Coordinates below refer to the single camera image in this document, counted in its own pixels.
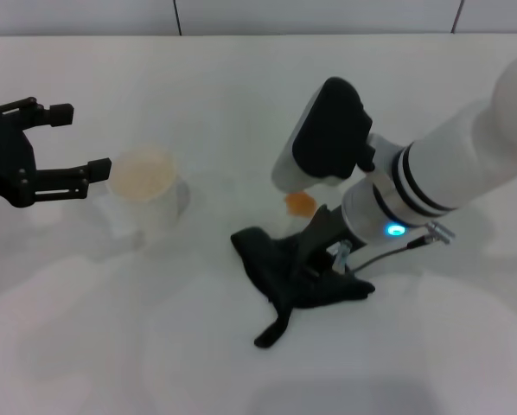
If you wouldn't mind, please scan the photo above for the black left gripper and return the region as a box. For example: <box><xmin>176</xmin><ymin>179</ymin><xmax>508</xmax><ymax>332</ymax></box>
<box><xmin>0</xmin><ymin>97</ymin><xmax>113</xmax><ymax>210</ymax></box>

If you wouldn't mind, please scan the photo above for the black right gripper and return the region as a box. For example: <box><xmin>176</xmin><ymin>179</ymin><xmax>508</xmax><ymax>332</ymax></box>
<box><xmin>299</xmin><ymin>205</ymin><xmax>366</xmax><ymax>278</ymax></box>

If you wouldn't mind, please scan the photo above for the dark blue rag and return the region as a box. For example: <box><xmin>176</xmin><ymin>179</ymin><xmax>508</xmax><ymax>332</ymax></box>
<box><xmin>230</xmin><ymin>225</ymin><xmax>376</xmax><ymax>349</ymax></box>

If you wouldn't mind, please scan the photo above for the white paper cup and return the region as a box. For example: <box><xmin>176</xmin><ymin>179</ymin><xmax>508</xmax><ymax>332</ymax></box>
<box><xmin>106</xmin><ymin>148</ymin><xmax>191</xmax><ymax>237</ymax></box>

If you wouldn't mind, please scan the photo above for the brown water stain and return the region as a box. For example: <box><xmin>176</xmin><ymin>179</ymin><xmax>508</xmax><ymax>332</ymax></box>
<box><xmin>284</xmin><ymin>192</ymin><xmax>318</xmax><ymax>217</ymax></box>

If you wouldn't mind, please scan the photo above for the right arm cable with connector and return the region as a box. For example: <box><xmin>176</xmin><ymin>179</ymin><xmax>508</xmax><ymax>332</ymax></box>
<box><xmin>332</xmin><ymin>220</ymin><xmax>456</xmax><ymax>274</ymax></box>

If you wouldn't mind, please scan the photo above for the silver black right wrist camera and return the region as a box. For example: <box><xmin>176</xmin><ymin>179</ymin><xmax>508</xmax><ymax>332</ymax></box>
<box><xmin>271</xmin><ymin>76</ymin><xmax>375</xmax><ymax>194</ymax></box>

